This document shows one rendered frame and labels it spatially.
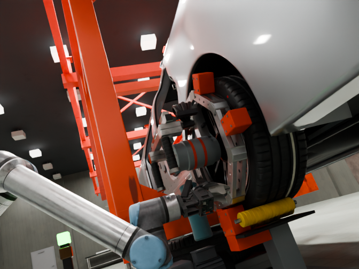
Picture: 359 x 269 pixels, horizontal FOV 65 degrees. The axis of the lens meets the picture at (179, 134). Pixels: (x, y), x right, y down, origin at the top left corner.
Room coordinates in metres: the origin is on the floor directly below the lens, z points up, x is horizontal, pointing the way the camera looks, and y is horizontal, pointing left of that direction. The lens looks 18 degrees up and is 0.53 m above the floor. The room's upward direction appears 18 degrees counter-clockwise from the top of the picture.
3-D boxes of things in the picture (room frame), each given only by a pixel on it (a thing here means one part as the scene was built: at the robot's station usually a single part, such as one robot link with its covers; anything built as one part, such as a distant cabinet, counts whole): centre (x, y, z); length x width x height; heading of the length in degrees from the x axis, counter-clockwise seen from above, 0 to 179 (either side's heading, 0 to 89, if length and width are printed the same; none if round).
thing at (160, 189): (1.40, 0.17, 0.83); 0.04 x 0.04 x 0.16
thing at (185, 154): (1.29, -0.04, 0.85); 0.21 x 0.14 x 0.14; 109
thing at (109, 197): (3.50, 1.04, 1.75); 0.19 x 0.19 x 2.45; 19
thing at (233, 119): (1.02, -0.21, 0.85); 0.09 x 0.08 x 0.07; 19
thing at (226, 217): (1.33, -0.14, 0.48); 0.16 x 0.12 x 0.17; 109
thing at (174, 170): (1.08, 0.06, 0.83); 0.04 x 0.04 x 0.16
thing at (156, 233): (0.96, 0.19, 0.51); 0.12 x 0.09 x 0.12; 4
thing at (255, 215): (1.23, -0.24, 0.51); 0.29 x 0.06 x 0.06; 109
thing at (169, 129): (1.09, 0.03, 0.93); 0.09 x 0.05 x 0.05; 109
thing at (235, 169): (1.31, -0.11, 0.85); 0.54 x 0.07 x 0.54; 19
